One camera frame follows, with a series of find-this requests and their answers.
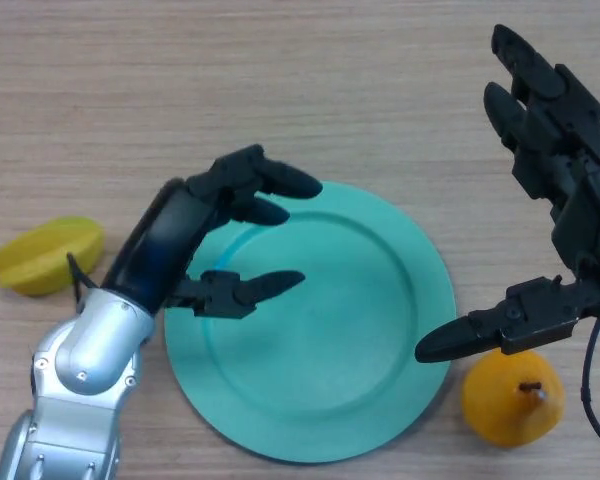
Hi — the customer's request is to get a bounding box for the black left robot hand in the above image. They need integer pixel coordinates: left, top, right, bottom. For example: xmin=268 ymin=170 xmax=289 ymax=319
xmin=99 ymin=143 xmax=324 ymax=320

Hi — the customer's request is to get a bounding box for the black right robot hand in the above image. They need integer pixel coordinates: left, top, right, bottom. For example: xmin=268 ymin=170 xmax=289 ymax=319
xmin=414 ymin=23 xmax=600 ymax=364

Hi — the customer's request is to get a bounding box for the yellow starfruit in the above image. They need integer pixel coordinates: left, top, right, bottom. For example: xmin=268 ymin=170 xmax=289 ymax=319
xmin=0 ymin=215 xmax=106 ymax=298

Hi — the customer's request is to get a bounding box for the green round plate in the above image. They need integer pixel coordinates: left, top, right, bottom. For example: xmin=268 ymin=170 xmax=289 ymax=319
xmin=163 ymin=180 xmax=456 ymax=462

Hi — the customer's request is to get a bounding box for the orange-yellow pear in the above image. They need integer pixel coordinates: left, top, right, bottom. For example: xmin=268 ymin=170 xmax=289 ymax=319
xmin=460 ymin=348 xmax=566 ymax=448

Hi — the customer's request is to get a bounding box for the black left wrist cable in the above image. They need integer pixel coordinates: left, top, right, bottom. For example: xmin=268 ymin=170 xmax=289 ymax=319
xmin=65 ymin=252 xmax=101 ymax=304

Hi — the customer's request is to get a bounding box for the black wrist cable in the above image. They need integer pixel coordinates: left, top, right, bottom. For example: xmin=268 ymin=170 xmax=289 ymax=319
xmin=579 ymin=319 xmax=600 ymax=466
xmin=65 ymin=252 xmax=101 ymax=304

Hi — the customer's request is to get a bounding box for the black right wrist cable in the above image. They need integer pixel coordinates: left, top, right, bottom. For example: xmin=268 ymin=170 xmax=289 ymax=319
xmin=579 ymin=319 xmax=600 ymax=466

